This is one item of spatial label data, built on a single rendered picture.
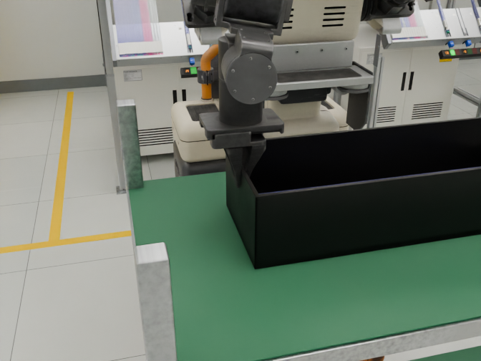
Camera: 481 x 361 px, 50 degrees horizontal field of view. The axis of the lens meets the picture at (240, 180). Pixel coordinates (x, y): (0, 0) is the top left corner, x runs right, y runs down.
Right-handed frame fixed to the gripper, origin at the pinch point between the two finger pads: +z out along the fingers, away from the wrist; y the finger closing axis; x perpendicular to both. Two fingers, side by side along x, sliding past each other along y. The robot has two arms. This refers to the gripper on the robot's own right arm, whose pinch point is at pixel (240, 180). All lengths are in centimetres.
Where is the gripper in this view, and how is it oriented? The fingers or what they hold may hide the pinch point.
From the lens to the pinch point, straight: 72.8
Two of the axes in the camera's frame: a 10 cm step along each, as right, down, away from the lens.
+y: 9.7, -1.1, 2.2
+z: -0.1, 8.9, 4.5
